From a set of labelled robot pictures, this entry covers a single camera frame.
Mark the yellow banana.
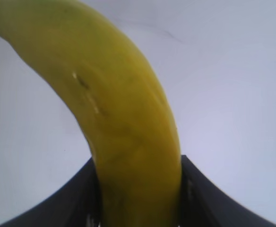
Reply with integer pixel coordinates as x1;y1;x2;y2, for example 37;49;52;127
0;0;183;227

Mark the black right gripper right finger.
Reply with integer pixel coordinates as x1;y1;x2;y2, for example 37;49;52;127
178;154;276;227

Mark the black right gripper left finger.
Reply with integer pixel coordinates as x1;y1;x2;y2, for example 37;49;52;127
0;157;102;227

